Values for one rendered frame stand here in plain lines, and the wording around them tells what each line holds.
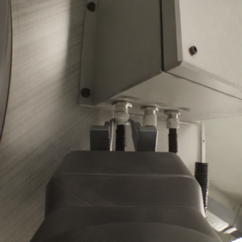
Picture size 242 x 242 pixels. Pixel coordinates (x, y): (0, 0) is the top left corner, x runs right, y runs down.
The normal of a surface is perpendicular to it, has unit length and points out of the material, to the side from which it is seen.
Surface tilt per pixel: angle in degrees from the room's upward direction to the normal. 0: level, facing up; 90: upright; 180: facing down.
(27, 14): 90
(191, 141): 90
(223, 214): 90
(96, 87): 138
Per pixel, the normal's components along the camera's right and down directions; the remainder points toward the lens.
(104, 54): -0.85, -0.09
